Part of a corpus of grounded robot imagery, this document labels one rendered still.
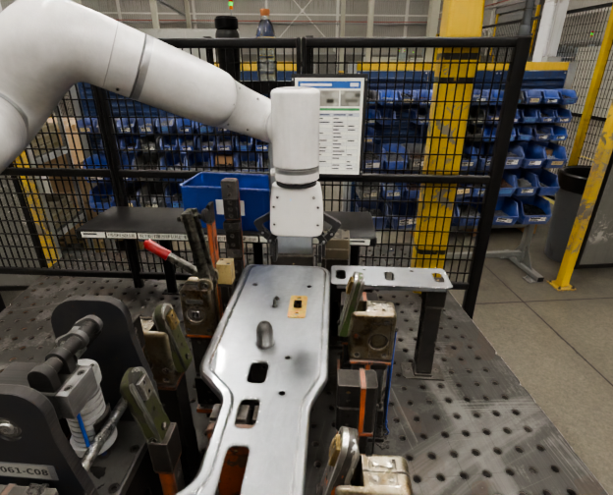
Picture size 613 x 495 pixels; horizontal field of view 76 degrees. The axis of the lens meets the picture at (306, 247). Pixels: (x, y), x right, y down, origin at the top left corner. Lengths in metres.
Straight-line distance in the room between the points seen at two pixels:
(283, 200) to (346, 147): 0.59
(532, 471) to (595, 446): 1.19
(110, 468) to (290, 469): 0.26
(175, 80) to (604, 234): 3.16
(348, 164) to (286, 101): 0.65
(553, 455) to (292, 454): 0.68
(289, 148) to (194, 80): 0.19
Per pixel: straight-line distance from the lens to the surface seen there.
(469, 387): 1.19
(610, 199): 3.34
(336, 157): 1.29
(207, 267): 0.84
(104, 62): 0.62
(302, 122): 0.69
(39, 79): 0.64
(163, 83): 0.62
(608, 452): 2.26
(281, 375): 0.70
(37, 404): 0.49
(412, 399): 1.11
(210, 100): 0.63
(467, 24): 1.35
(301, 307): 0.86
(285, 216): 0.74
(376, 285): 0.96
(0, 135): 0.59
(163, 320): 0.71
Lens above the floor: 1.48
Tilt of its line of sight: 25 degrees down
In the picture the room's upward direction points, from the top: straight up
